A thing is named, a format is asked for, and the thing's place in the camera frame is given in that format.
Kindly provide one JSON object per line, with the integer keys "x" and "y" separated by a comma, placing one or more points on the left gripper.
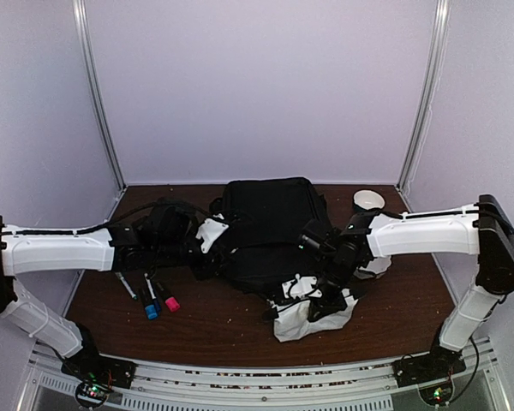
{"x": 212, "y": 265}

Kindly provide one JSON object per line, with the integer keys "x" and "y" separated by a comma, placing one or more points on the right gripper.
{"x": 326, "y": 306}

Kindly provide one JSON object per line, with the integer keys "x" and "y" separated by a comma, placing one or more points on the grey white pouch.
{"x": 292, "y": 323}

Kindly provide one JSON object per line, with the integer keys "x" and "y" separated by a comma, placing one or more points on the black student backpack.
{"x": 259, "y": 251}

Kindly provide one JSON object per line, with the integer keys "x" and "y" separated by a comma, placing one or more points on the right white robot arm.
{"x": 481, "y": 229}

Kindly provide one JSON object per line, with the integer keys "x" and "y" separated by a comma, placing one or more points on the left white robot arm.
{"x": 109, "y": 247}

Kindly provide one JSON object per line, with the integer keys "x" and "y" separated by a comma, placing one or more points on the black pink highlighter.
{"x": 167, "y": 297}

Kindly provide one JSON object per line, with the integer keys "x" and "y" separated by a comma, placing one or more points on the blue tipped white marker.
{"x": 152, "y": 294}

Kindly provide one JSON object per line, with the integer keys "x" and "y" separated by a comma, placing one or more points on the white fluted ceramic bowl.
{"x": 375, "y": 268}

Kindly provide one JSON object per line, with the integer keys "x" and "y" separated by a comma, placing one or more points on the black blue highlighter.
{"x": 147, "y": 303}

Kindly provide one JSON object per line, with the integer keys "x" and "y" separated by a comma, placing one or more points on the green tipped white marker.
{"x": 126, "y": 285}

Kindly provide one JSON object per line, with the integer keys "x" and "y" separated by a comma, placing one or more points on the white cup black band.
{"x": 367, "y": 200}

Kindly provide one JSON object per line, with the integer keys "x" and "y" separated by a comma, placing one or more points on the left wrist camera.
{"x": 165, "y": 225}

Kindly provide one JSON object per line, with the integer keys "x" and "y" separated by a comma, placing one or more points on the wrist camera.
{"x": 165, "y": 225}
{"x": 318, "y": 239}

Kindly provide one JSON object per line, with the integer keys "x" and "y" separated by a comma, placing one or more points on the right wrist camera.
{"x": 318, "y": 239}

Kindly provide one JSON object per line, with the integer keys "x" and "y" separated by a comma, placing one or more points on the front aluminium rail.
{"x": 362, "y": 385}

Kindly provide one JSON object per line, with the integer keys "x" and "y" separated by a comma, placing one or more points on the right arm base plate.
{"x": 425, "y": 368}

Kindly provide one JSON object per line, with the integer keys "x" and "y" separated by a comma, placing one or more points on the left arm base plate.
{"x": 108, "y": 372}

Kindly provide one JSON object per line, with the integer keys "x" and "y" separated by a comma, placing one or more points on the left aluminium frame post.
{"x": 82, "y": 28}

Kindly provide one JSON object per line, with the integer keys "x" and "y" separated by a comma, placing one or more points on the aluminium frame post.
{"x": 434, "y": 62}
{"x": 82, "y": 28}

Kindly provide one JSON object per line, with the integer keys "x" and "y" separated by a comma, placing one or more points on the right aluminium frame post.
{"x": 434, "y": 62}

